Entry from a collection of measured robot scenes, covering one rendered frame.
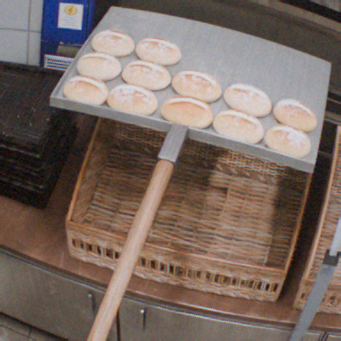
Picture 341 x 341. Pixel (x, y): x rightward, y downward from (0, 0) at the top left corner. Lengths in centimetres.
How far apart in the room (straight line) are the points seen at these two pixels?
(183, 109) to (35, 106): 66
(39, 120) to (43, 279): 44
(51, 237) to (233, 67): 73
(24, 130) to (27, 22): 39
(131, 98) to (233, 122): 20
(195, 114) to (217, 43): 27
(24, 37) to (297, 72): 93
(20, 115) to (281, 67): 73
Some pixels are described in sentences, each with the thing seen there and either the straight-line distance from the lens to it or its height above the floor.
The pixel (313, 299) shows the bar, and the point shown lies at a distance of 215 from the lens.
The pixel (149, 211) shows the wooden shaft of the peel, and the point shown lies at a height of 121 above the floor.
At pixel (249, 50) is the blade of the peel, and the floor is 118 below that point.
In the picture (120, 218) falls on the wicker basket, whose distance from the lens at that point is 250.
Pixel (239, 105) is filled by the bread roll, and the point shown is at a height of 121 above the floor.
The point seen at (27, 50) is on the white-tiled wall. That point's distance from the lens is 269.
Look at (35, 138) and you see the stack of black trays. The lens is 236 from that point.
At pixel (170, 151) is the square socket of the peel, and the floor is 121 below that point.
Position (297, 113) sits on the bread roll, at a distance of 191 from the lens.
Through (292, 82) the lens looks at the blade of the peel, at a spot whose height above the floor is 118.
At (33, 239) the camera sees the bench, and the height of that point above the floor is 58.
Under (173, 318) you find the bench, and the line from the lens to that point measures 246.
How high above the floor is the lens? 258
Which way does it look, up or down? 50 degrees down
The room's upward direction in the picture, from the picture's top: 4 degrees clockwise
